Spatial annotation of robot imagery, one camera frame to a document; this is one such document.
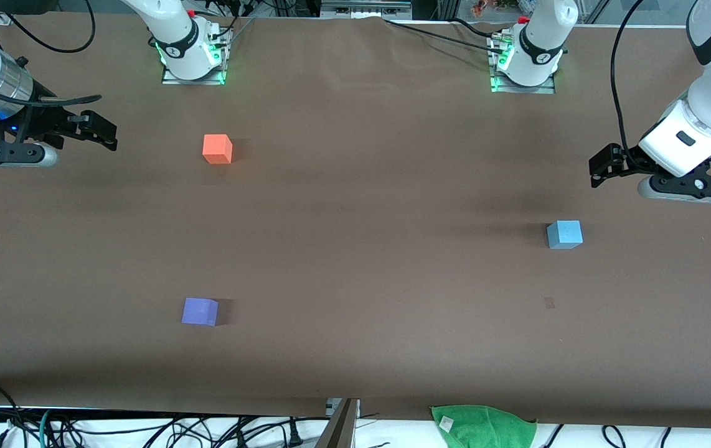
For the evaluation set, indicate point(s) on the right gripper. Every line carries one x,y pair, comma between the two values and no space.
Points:
43,120

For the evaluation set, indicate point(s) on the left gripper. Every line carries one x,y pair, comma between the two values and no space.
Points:
628,159

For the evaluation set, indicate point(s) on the blue block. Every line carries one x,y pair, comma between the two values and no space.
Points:
564,234

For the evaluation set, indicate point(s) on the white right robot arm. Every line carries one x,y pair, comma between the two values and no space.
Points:
181,37

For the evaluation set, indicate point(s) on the orange block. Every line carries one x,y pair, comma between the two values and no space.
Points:
217,149

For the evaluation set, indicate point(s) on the purple block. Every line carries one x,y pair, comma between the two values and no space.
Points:
200,311

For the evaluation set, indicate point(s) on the green cloth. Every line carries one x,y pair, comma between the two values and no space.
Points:
483,428

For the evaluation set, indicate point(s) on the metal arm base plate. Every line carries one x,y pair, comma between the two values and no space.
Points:
520,89
172,78

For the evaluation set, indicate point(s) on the aluminium frame rail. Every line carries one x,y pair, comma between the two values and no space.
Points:
365,7

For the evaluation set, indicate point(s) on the grey metal profile post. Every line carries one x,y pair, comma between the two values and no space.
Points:
340,426

